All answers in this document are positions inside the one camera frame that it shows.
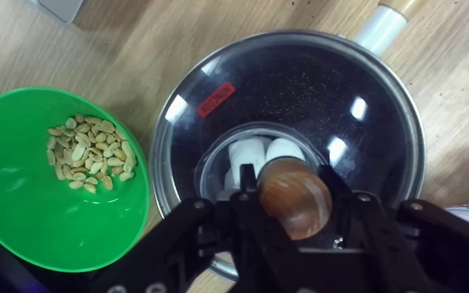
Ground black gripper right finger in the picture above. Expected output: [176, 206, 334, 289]
[321, 165, 469, 293]

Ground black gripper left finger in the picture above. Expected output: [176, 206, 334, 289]
[90, 165, 301, 293]

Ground glass lid with wooden knob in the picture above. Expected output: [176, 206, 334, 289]
[152, 30, 427, 282]

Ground white marshmallows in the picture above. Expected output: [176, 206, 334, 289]
[223, 136, 308, 193]

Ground peanuts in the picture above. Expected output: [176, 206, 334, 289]
[46, 115, 137, 196]

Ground green plastic bowl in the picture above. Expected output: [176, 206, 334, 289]
[0, 87, 153, 274]

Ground white pot with wooden handle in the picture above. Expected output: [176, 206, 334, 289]
[150, 0, 427, 284]

